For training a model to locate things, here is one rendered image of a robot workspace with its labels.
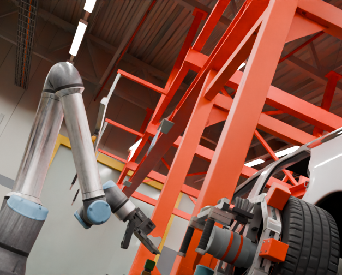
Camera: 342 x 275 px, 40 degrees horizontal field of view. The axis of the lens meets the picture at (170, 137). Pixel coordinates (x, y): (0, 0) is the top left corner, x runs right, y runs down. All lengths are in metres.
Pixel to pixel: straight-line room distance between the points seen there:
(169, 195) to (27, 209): 3.02
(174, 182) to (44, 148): 2.84
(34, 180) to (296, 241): 1.07
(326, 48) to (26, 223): 11.22
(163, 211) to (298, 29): 2.19
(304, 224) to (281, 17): 1.64
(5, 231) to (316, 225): 1.23
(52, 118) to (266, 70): 1.55
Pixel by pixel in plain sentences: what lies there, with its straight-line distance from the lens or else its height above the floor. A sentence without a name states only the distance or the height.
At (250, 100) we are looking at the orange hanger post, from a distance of 2.95.
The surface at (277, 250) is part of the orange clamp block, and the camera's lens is 1.93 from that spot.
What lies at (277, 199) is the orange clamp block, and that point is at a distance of 2.12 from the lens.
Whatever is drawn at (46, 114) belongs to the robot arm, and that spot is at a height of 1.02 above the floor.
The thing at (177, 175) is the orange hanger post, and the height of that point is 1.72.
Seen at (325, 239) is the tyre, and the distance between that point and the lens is 2.09.
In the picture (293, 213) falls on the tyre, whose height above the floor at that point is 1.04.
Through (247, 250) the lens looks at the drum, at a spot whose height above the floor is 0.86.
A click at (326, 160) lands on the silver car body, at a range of 2.74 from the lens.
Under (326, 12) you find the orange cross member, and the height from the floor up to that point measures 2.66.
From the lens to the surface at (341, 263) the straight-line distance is 2.43.
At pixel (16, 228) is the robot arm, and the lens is 1.74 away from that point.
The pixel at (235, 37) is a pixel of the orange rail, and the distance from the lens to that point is 4.58.
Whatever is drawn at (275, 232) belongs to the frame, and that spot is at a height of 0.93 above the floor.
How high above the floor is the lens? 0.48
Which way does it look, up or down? 19 degrees up
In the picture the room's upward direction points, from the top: 22 degrees clockwise
